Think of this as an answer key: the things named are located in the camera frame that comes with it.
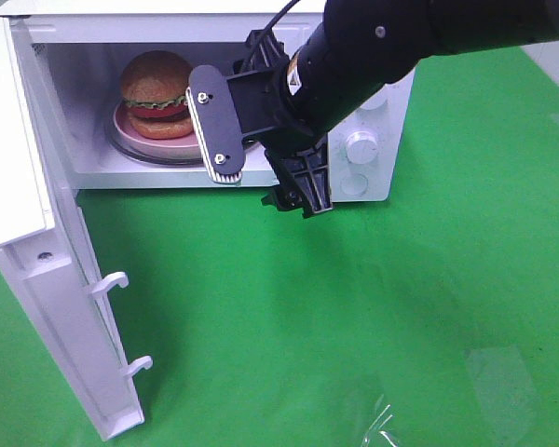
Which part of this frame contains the clear tape strip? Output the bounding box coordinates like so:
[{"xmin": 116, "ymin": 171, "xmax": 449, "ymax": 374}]
[{"xmin": 360, "ymin": 397, "xmax": 401, "ymax": 447}]

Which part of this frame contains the white microwave oven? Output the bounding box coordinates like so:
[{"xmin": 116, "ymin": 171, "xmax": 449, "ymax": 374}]
[{"xmin": 0, "ymin": 1, "xmax": 414, "ymax": 202}]

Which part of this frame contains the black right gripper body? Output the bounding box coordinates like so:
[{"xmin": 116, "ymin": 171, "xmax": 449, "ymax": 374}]
[{"xmin": 226, "ymin": 58, "xmax": 315, "ymax": 152}]

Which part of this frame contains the glass microwave turntable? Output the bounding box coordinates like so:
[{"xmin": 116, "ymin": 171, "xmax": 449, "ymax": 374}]
[{"xmin": 104, "ymin": 115, "xmax": 262, "ymax": 168}]

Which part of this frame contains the round door release button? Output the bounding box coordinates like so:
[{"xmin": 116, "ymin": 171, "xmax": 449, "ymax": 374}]
[{"xmin": 340, "ymin": 173, "xmax": 368, "ymax": 196}]

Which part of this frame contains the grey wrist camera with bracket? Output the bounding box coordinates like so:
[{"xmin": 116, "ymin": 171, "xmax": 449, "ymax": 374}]
[{"xmin": 186, "ymin": 65, "xmax": 246, "ymax": 184}]

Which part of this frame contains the white microwave door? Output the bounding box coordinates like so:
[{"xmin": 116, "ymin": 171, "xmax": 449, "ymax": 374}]
[{"xmin": 0, "ymin": 17, "xmax": 153, "ymax": 440}]

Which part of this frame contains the burger with lettuce tomato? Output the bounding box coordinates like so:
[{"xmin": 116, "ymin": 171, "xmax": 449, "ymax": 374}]
[{"xmin": 120, "ymin": 50, "xmax": 193, "ymax": 140}]

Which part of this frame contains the clear tape patch right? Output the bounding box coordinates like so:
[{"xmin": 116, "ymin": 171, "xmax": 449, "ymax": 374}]
[{"xmin": 465, "ymin": 345, "xmax": 539, "ymax": 446}]

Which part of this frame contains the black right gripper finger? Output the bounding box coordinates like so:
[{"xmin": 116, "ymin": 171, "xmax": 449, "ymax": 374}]
[
  {"xmin": 233, "ymin": 29, "xmax": 288, "ymax": 75},
  {"xmin": 261, "ymin": 137, "xmax": 332, "ymax": 218}
]

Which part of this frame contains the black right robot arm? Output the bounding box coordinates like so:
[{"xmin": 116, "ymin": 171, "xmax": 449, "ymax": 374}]
[{"xmin": 228, "ymin": 0, "xmax": 559, "ymax": 217}]

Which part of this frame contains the black camera cable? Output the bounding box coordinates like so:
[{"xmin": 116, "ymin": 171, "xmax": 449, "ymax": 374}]
[{"xmin": 239, "ymin": 0, "xmax": 302, "ymax": 71}]

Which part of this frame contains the white microwave knob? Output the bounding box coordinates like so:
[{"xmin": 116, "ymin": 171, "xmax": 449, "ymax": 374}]
[
  {"xmin": 360, "ymin": 85, "xmax": 390, "ymax": 111},
  {"xmin": 346, "ymin": 130, "xmax": 379, "ymax": 165}
]

